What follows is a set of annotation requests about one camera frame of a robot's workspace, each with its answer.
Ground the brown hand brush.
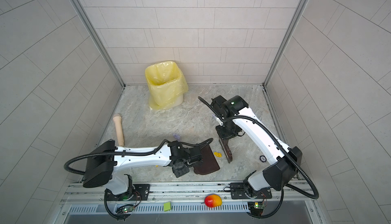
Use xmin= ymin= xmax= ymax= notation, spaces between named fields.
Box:
xmin=219 ymin=138 xmax=233 ymax=164

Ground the dark brown dustpan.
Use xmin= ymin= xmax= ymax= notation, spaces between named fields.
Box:
xmin=193 ymin=145 xmax=220 ymax=175

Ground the yellow bagged trash bin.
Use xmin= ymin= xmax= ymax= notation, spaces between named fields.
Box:
xmin=145 ymin=61 xmax=188 ymax=110

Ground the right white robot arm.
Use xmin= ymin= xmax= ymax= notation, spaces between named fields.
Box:
xmin=198 ymin=95 xmax=319 ymax=200

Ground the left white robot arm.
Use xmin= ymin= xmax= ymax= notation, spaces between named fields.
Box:
xmin=64 ymin=140 xmax=206 ymax=196

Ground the small purple paper scrap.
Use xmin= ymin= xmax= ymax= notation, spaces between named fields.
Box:
xmin=173 ymin=133 xmax=181 ymax=141

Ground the yellow paper scrap front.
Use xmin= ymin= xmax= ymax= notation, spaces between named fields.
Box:
xmin=213 ymin=152 xmax=222 ymax=158

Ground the green foam cube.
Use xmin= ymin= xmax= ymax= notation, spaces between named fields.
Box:
xmin=164 ymin=202 xmax=172 ymax=212

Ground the red yellow toy mango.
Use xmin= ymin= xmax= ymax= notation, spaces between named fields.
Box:
xmin=204 ymin=194 xmax=223 ymax=208

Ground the left circuit board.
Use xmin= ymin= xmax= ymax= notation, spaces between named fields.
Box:
xmin=116 ymin=204 xmax=134 ymax=214

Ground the circuit board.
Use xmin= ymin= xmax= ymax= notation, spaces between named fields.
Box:
xmin=116 ymin=204 xmax=134 ymax=214
xmin=247 ymin=202 xmax=265 ymax=218

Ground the beige wooden pestle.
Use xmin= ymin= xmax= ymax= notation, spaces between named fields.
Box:
xmin=113 ymin=114 xmax=125 ymax=147

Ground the right circuit board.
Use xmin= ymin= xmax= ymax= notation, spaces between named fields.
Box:
xmin=247 ymin=202 xmax=265 ymax=218

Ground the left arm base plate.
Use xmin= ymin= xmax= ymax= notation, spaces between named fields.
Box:
xmin=106 ymin=184 xmax=150 ymax=201

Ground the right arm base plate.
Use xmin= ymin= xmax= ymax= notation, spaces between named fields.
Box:
xmin=228 ymin=182 xmax=272 ymax=200

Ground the aluminium rail frame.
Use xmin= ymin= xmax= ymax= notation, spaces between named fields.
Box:
xmin=51 ymin=181 xmax=326 ymax=224

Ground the vertical aluminium corner post right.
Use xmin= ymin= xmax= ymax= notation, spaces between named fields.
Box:
xmin=263 ymin=0 xmax=309 ymax=88

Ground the vertical aluminium corner post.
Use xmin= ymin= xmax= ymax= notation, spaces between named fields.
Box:
xmin=69 ymin=0 xmax=126 ymax=89
xmin=263 ymin=0 xmax=309 ymax=88

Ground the vertical aluminium corner post left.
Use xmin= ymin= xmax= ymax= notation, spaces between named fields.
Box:
xmin=69 ymin=0 xmax=126 ymax=89

